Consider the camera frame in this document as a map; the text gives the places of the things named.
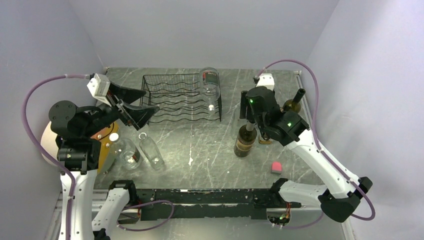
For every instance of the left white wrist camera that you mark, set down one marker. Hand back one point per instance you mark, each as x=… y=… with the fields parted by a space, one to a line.
x=98 y=87

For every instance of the white orange cylinder drum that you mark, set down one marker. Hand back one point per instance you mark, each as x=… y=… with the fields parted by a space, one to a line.
x=103 y=136

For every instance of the green wine bottle black neck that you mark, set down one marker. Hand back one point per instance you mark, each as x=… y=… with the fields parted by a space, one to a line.
x=294 y=104

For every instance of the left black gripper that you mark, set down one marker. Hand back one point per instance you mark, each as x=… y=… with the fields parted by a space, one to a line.
x=129 y=114

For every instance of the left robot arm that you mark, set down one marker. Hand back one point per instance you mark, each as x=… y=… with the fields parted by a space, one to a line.
x=79 y=152

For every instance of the black wire wine rack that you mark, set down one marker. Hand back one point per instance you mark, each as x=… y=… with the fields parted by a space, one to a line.
x=179 y=98

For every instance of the clear slim bottle near left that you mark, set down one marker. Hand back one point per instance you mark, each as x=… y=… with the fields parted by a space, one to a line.
x=150 y=149

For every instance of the clear bottle black cap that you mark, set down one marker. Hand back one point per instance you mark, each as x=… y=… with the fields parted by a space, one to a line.
x=264 y=139

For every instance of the round clear bottle white cap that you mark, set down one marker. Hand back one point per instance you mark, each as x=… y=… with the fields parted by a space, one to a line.
x=125 y=151

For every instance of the clear round labelled bottle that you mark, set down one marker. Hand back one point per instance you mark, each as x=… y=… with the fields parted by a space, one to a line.
x=210 y=87

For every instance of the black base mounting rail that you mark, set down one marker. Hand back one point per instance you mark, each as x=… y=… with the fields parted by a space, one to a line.
x=161 y=203

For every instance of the small pink block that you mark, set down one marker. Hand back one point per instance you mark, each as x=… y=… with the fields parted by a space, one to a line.
x=276 y=168

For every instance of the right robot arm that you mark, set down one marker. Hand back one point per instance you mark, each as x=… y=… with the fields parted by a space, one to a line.
x=342 y=190

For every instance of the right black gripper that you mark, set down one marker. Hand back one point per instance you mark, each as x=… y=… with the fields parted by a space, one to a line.
x=243 y=113

